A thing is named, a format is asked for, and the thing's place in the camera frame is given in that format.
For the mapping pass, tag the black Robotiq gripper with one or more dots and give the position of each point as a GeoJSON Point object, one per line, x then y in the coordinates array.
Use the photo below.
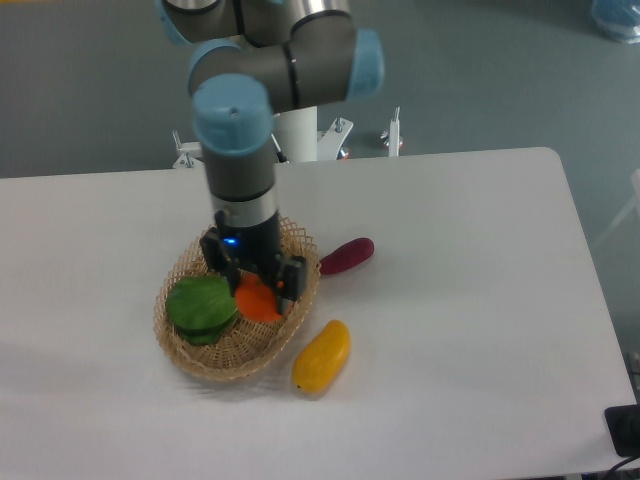
{"type": "Point", "coordinates": [256, 249]}

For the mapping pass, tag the orange fruit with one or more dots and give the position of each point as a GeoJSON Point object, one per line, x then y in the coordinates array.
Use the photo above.
{"type": "Point", "coordinates": [255, 300]}

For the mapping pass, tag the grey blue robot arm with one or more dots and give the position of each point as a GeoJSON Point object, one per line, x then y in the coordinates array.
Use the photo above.
{"type": "Point", "coordinates": [254, 60]}

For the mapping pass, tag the woven wicker basket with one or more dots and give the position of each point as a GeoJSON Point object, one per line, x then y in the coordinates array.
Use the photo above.
{"type": "Point", "coordinates": [244, 347]}

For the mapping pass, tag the green bok choy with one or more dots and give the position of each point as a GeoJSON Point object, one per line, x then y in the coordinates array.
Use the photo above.
{"type": "Point", "coordinates": [200, 309]}

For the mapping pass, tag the purple sweet potato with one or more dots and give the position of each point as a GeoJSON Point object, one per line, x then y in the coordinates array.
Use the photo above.
{"type": "Point", "coordinates": [347, 256]}

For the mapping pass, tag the yellow mango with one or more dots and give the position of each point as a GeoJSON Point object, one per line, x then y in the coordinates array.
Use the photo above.
{"type": "Point", "coordinates": [322, 359]}

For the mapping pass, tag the white stand leg with foot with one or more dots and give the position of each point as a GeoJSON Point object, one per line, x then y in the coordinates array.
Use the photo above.
{"type": "Point", "coordinates": [391, 137]}

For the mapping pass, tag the black device at edge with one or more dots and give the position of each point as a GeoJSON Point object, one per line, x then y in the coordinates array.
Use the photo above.
{"type": "Point", "coordinates": [623, 426]}

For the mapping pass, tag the blue plastic bag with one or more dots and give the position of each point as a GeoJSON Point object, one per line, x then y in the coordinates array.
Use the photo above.
{"type": "Point", "coordinates": [619, 19]}

